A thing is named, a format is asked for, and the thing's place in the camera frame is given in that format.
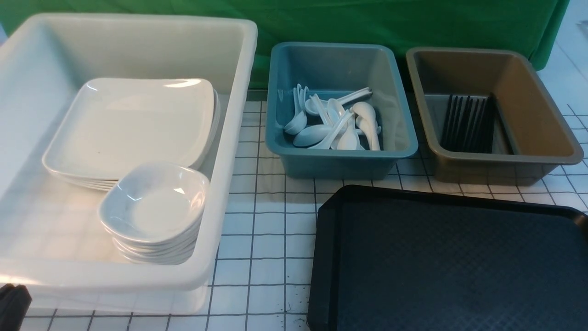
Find black serving tray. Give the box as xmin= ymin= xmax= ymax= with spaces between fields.
xmin=306 ymin=185 xmax=588 ymax=331

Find white rice plate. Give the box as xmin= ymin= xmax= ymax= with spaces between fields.
xmin=42 ymin=77 xmax=219 ymax=180

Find black chopsticks bundle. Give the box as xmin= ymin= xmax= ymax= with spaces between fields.
xmin=440 ymin=94 xmax=498 ymax=154

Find large white plastic tub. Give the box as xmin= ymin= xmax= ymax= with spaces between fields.
xmin=1 ymin=13 xmax=258 ymax=314

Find top stacked white square plate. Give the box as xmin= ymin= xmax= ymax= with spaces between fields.
xmin=42 ymin=91 xmax=221 ymax=181

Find white soup spoon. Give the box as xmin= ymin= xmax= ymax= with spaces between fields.
xmin=351 ymin=102 xmax=381 ymax=151

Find lower stacked white bowls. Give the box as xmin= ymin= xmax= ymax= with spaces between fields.
xmin=112 ymin=217 xmax=202 ymax=265

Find teal plastic bin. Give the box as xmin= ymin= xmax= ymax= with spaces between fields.
xmin=265 ymin=42 xmax=419 ymax=180

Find brown plastic bin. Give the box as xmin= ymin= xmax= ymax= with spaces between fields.
xmin=406 ymin=47 xmax=584 ymax=186

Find top stacked white bowl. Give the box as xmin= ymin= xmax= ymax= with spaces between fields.
xmin=97 ymin=162 xmax=210 ymax=244

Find green cloth backdrop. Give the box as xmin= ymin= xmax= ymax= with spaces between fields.
xmin=1 ymin=0 xmax=569 ymax=89

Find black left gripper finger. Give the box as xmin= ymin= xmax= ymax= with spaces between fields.
xmin=0 ymin=284 xmax=32 ymax=331

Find white spoon pile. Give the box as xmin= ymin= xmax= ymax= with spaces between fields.
xmin=282 ymin=84 xmax=381 ymax=150

